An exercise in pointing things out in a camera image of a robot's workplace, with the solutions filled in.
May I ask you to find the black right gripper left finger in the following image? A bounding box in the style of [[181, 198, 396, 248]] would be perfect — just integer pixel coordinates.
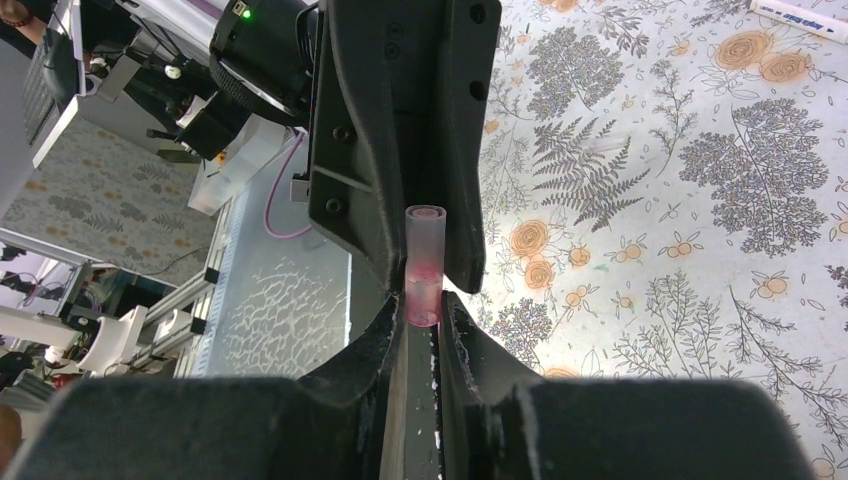
[[6, 295, 404, 479]]

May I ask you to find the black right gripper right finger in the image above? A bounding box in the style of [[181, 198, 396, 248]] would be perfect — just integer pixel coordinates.
[[438, 291, 813, 479]]

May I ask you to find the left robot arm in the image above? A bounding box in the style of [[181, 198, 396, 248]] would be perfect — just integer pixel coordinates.
[[205, 1, 502, 293]]

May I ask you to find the white pen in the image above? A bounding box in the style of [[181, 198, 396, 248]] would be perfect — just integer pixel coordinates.
[[746, 0, 847, 45]]

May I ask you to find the floral patterned mat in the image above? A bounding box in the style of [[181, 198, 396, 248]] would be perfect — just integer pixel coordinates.
[[468, 1, 847, 479]]

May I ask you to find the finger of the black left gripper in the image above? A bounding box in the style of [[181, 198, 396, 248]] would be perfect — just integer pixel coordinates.
[[308, 1, 405, 291], [390, 1, 502, 293]]

